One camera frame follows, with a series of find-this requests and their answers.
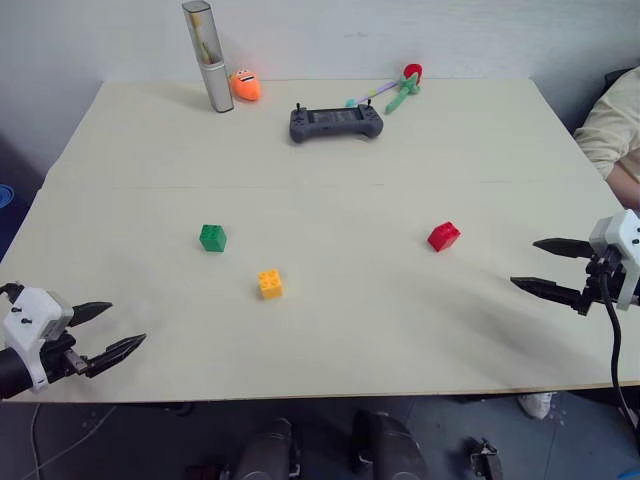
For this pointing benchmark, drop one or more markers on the small black device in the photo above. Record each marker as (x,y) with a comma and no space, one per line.
(486,460)

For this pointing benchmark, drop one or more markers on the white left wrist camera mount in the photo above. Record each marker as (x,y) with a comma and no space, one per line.
(35,315)

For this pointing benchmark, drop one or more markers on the gray handheld game controller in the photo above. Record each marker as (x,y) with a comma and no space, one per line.
(335,125)

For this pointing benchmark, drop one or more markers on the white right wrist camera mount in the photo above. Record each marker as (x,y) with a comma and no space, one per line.
(620,235)

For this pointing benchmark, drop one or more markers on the orange plush carrot toy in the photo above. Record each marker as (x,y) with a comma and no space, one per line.
(245,86)

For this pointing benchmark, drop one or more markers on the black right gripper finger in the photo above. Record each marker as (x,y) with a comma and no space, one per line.
(547,289)
(562,247)

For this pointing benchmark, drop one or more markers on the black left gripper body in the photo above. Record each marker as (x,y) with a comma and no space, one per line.
(57,357)

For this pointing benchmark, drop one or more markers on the red plush rose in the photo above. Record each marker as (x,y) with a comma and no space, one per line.
(406,85)

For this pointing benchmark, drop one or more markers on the red toy brick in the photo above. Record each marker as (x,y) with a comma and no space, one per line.
(443,236)

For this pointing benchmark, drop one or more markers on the purple pastel stick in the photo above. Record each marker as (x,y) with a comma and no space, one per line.
(372,93)

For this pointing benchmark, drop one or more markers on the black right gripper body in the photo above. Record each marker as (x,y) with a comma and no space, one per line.
(597,285)

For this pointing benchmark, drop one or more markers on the green toy brick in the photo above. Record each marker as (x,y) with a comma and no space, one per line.
(213,238)

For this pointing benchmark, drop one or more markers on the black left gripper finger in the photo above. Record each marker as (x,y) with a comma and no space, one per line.
(116,352)
(92,310)

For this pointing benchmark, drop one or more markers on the blue round object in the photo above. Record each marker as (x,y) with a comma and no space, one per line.
(5,196)

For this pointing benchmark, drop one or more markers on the green yellow toothbrush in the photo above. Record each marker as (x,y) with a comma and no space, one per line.
(201,37)

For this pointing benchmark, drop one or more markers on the dark rounded shape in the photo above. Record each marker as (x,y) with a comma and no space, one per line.
(387,447)
(267,452)

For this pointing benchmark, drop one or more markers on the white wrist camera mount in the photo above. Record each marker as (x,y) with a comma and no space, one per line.
(620,235)
(35,315)

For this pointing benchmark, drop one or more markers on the white shoe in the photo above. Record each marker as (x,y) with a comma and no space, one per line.
(536,404)

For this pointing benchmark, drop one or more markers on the tall silver toothbrush case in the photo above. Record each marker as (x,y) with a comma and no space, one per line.
(217,82)

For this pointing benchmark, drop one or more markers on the yellow toy brick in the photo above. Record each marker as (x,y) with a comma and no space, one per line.
(270,285)

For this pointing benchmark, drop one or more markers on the person in beige shirt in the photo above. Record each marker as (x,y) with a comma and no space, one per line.
(617,125)

